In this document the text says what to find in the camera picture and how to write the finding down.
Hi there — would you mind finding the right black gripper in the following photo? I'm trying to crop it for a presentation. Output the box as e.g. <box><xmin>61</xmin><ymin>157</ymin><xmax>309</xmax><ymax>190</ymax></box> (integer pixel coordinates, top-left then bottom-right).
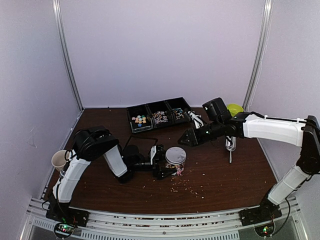
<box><xmin>178</xmin><ymin>119</ymin><xmax>224</xmax><ymax>148</ymax></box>

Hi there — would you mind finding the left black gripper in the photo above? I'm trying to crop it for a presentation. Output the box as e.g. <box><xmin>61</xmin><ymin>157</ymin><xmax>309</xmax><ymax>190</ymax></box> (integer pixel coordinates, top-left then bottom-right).
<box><xmin>130</xmin><ymin>150</ymin><xmax>177</xmax><ymax>180</ymax></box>

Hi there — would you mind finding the clear plastic cup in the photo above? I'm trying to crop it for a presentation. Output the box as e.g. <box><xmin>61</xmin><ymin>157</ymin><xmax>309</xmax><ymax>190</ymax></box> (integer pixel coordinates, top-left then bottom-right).
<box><xmin>165</xmin><ymin>162</ymin><xmax>185</xmax><ymax>177</ymax></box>

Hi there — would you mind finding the clear plastic lid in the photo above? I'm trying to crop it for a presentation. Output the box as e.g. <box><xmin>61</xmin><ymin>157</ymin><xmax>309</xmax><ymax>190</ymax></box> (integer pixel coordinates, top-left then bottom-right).
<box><xmin>165</xmin><ymin>146</ymin><xmax>187</xmax><ymax>165</ymax></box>

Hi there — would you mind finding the metal scoop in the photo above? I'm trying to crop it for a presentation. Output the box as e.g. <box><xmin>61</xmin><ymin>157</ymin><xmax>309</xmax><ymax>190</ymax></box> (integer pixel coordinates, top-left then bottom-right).
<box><xmin>225</xmin><ymin>136</ymin><xmax>237</xmax><ymax>164</ymax></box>

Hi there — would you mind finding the black three-compartment candy tray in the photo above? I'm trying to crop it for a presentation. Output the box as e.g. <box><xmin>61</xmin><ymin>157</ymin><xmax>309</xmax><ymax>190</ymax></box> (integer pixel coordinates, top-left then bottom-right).
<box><xmin>126</xmin><ymin>97</ymin><xmax>192</xmax><ymax>134</ymax></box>

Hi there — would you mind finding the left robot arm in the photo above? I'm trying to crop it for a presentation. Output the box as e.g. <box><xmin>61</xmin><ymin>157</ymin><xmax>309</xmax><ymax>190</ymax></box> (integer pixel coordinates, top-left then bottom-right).
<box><xmin>48</xmin><ymin>126</ymin><xmax>176</xmax><ymax>222</ymax></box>

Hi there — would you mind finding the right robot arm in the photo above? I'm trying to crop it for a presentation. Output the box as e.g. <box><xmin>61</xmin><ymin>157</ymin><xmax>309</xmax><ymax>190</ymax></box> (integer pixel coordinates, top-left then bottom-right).
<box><xmin>178</xmin><ymin>97</ymin><xmax>320</xmax><ymax>221</ymax></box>

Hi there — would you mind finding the green bowl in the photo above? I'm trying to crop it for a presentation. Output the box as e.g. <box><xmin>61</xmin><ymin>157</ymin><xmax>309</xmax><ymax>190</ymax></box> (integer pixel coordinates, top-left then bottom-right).
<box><xmin>227</xmin><ymin>103</ymin><xmax>244</xmax><ymax>117</ymax></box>

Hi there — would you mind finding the cream floral mug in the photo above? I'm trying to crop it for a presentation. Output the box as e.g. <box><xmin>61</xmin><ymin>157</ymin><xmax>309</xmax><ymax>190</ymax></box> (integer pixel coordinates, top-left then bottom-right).
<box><xmin>51</xmin><ymin>150</ymin><xmax>70</xmax><ymax>172</ymax></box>

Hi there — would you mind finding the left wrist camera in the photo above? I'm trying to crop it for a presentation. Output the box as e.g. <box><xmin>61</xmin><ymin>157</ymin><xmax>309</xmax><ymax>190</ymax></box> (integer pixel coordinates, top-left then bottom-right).
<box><xmin>149</xmin><ymin>145</ymin><xmax>157</xmax><ymax>165</ymax></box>

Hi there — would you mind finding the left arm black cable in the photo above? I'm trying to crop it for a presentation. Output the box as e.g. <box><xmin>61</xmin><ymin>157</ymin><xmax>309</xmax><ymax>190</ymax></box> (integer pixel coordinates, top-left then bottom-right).
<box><xmin>123</xmin><ymin>134</ymin><xmax>159</xmax><ymax>153</ymax></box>

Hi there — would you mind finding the front aluminium rail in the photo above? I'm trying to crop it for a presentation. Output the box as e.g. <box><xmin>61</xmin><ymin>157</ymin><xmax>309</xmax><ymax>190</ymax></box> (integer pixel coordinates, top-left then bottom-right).
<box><xmin>20</xmin><ymin>201</ymin><xmax>308</xmax><ymax>240</ymax></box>

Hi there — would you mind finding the right aluminium frame post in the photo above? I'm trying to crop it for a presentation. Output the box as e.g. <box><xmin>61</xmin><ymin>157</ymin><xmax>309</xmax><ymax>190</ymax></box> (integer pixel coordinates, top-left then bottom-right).
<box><xmin>242</xmin><ymin>0</ymin><xmax>274</xmax><ymax>111</ymax></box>

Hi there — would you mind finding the aluminium frame post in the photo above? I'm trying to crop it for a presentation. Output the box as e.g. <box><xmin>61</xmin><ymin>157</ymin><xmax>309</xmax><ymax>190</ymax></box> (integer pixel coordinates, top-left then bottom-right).
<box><xmin>242</xmin><ymin>0</ymin><xmax>274</xmax><ymax>111</ymax></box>
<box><xmin>52</xmin><ymin>0</ymin><xmax>84</xmax><ymax>112</ymax></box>

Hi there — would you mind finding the left aluminium frame post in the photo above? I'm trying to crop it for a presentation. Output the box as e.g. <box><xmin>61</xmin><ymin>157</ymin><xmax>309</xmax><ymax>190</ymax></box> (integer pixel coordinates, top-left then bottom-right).
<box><xmin>52</xmin><ymin>0</ymin><xmax>84</xmax><ymax>112</ymax></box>

